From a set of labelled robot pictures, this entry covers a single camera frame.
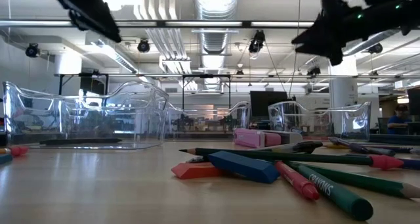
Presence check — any orange pencil with red cap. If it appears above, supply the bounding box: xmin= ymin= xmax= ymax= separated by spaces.
xmin=0 ymin=146 xmax=30 ymax=158

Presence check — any silver ceiling air duct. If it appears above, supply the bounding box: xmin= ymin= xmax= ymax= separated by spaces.
xmin=193 ymin=0 xmax=240 ymax=92

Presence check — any black monitor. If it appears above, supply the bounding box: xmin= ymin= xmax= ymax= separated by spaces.
xmin=249 ymin=91 xmax=289 ymax=118
xmin=408 ymin=87 xmax=420 ymax=117

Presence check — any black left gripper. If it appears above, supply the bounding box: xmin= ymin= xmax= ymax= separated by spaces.
xmin=54 ymin=0 xmax=123 ymax=43

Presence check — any grey pen with black cap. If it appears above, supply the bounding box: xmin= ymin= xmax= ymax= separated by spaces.
xmin=186 ymin=140 xmax=325 ymax=164

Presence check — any large blue eraser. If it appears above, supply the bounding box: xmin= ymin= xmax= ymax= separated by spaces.
xmin=207 ymin=150 xmax=281 ymax=185

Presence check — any purple grey pen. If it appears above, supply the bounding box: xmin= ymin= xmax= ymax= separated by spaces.
xmin=327 ymin=136 xmax=397 ymax=157

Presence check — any white building pillar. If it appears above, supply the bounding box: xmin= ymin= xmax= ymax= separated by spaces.
xmin=54 ymin=52 xmax=83 ymax=97
xmin=329 ymin=55 xmax=358 ymax=136

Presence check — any clear plastic bin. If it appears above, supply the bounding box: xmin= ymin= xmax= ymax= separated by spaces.
xmin=165 ymin=101 xmax=252 ymax=142
xmin=268 ymin=101 xmax=373 ymax=142
xmin=2 ymin=80 xmax=170 ymax=150

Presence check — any black background rig frame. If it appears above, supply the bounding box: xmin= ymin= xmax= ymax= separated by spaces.
xmin=181 ymin=74 xmax=232 ymax=110
xmin=58 ymin=72 xmax=110 ymax=97

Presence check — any pink and white eraser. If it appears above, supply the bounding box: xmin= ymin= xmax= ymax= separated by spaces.
xmin=233 ymin=127 xmax=304 ymax=150

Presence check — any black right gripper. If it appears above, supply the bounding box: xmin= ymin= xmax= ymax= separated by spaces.
xmin=291 ymin=0 xmax=366 ymax=66

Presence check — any black aluminium rig frame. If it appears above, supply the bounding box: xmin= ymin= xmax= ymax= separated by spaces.
xmin=0 ymin=19 xmax=420 ymax=30

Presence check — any red crayon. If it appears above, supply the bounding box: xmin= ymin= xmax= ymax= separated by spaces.
xmin=274 ymin=160 xmax=321 ymax=201

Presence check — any person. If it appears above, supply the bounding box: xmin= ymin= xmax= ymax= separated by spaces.
xmin=387 ymin=104 xmax=411 ymax=135

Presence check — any dark green pencil red cap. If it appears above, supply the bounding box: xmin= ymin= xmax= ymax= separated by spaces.
xmin=178 ymin=146 xmax=405 ymax=171

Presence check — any yellow pencil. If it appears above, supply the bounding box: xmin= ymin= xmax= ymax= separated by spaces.
xmin=322 ymin=143 xmax=350 ymax=150

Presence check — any green crayon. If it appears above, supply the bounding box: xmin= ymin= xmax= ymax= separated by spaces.
xmin=290 ymin=164 xmax=375 ymax=222

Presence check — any red eraser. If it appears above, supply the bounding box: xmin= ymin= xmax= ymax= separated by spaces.
xmin=170 ymin=161 xmax=230 ymax=180

